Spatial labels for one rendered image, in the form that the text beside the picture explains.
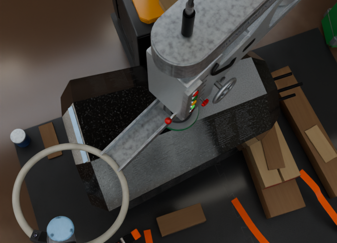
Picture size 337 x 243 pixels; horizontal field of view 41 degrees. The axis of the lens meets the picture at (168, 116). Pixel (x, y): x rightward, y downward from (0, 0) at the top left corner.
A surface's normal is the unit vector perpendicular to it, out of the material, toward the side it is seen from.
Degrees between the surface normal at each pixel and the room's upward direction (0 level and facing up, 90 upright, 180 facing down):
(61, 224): 20
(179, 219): 0
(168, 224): 0
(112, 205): 45
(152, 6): 0
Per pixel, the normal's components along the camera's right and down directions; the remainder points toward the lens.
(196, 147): 0.28, 0.41
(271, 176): 0.02, -0.30
